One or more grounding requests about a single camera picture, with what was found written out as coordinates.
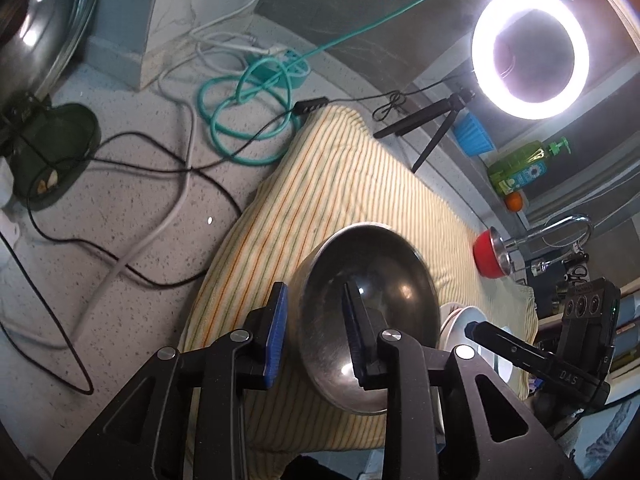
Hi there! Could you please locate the dark green dish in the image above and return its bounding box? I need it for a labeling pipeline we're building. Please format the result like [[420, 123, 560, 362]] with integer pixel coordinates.
[[10, 102, 101, 211]]

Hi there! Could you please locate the white power cable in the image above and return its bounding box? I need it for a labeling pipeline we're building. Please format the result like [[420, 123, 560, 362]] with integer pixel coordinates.
[[0, 0, 291, 351]]

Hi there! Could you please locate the white power adapter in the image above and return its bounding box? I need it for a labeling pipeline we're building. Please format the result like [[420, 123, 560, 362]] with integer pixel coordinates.
[[0, 157, 21, 241]]

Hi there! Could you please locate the small red steel bowl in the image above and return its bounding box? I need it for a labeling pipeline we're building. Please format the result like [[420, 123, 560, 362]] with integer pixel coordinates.
[[472, 226, 513, 278]]

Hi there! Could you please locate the white ring light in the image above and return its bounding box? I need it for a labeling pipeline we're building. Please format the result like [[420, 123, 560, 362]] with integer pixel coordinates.
[[471, 0, 591, 121]]

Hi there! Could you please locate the blue ribbed cup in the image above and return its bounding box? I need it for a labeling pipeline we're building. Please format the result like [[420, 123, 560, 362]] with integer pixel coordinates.
[[454, 111, 495, 157]]

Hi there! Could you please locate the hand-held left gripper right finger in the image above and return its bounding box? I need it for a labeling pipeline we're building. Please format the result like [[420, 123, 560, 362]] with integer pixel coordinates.
[[341, 280, 583, 480]]

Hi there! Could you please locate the black mini tripod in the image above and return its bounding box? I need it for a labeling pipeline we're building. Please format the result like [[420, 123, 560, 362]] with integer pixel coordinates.
[[372, 87, 476, 173]]

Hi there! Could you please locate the black ring light cable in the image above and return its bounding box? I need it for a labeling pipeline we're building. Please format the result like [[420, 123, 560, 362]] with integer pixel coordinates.
[[25, 75, 481, 396]]

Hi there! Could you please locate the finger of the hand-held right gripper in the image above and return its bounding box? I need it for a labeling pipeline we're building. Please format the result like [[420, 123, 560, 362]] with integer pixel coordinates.
[[464, 320, 566, 386]]

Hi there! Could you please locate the teal round power strip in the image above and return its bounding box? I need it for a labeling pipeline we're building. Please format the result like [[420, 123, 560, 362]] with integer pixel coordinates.
[[248, 49, 311, 92]]

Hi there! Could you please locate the green dish soap bottle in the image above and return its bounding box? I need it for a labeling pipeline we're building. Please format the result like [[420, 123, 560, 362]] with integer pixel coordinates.
[[487, 136, 572, 195]]

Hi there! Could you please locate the stainless steel pot lid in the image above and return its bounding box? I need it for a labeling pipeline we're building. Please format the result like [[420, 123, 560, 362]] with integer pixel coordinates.
[[0, 0, 106, 106]]

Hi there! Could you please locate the black knife holder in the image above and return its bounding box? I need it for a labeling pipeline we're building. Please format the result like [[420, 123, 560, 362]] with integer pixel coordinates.
[[562, 255, 591, 286]]

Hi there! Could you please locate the large stainless steel bowl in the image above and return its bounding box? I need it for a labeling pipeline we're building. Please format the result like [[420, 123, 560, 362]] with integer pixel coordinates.
[[289, 221, 442, 417]]

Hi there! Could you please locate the black inline cable controller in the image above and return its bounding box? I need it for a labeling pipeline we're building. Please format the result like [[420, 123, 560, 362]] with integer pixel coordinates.
[[292, 96, 331, 117]]

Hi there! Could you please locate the yellow striped towel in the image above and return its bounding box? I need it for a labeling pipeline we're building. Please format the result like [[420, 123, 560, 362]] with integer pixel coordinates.
[[182, 105, 540, 453]]

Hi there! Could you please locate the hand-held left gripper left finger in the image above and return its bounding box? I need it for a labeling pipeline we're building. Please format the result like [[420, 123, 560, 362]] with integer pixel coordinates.
[[52, 281, 291, 480]]

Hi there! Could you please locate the chrome kitchen faucet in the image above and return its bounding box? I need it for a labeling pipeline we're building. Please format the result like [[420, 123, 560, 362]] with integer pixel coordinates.
[[502, 214, 593, 281]]

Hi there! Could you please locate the teal power cable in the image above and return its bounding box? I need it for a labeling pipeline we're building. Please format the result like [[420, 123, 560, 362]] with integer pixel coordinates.
[[197, 0, 493, 167]]

